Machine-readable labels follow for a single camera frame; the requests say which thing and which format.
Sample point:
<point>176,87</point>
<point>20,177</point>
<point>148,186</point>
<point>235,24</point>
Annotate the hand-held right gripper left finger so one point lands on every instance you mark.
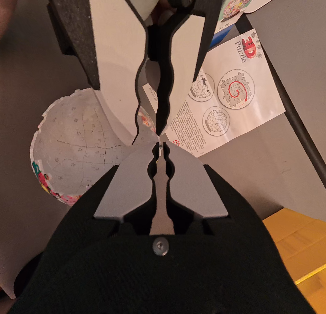
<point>127,191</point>

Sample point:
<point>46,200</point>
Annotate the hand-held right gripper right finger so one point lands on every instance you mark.
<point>196,191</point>

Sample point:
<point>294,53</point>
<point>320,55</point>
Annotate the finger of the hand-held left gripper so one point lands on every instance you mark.
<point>117,64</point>
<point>183,64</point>

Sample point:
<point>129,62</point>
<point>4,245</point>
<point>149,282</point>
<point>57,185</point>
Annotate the white puzzle piece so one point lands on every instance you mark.
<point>161,148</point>

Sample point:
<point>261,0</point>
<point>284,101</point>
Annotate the colourful puzzle ball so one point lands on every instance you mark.
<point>76,145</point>

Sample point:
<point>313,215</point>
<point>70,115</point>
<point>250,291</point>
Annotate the person's left forearm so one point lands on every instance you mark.
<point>9,8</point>

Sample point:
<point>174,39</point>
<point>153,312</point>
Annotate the colourful puzzle box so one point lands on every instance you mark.
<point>226,28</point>

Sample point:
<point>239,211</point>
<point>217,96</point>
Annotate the person's left hand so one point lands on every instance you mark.
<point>163,16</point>

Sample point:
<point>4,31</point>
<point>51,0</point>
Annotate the white instruction leaflet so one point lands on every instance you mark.
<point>242,110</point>

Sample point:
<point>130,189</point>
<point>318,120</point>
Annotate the yellow cardboard box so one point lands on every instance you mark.
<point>300,242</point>

